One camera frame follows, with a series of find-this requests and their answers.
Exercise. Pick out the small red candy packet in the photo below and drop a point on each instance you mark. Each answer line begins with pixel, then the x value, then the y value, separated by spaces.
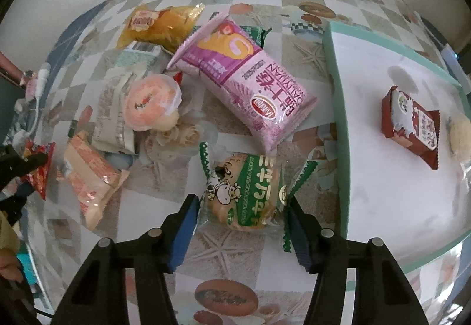
pixel 179 78

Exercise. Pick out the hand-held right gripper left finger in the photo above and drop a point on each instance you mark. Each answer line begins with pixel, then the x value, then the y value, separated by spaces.
pixel 182 236

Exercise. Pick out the brown red snack packet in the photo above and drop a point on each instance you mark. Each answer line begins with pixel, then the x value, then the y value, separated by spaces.
pixel 412 126

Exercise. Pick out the teal rimmed white box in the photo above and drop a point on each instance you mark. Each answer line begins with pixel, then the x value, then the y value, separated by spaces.
pixel 368 163

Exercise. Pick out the round pink cake packet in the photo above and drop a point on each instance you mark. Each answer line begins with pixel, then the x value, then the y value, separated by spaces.
pixel 151 100

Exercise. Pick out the green cow print cake packet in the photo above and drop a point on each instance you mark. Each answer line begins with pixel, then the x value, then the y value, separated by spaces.
pixel 243 196

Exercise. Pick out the orange striped wafer packet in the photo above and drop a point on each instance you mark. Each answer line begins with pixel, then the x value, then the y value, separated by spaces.
pixel 92 181

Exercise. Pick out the white and teal snack packet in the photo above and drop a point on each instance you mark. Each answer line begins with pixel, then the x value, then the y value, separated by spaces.
pixel 141 49

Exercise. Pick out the white patterned snack packet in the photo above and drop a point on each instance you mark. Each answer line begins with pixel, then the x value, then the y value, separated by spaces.
pixel 110 115

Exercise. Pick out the dark cabinet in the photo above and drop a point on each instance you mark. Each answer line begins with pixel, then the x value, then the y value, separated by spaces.
pixel 5 108

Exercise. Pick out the person's left hand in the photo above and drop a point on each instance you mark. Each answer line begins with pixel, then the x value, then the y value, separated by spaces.
pixel 9 266

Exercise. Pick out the dark green snack packet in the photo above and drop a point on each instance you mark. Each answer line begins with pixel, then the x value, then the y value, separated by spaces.
pixel 261 36

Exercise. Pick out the yellow snack packet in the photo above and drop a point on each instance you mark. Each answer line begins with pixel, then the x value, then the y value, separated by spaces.
pixel 162 27

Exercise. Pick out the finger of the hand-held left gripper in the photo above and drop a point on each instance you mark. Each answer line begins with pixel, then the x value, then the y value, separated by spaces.
pixel 35 162
pixel 25 190

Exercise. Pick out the round pale cake packet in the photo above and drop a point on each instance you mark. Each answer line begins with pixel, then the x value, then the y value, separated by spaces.
pixel 460 137

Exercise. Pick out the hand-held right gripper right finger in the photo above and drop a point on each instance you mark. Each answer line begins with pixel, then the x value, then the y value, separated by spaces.
pixel 300 240

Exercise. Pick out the white device with teal light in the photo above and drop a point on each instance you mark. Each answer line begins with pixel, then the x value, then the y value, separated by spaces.
pixel 450 58

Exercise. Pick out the long pink purple snack packet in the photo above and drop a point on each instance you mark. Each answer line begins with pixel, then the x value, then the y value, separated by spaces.
pixel 239 82

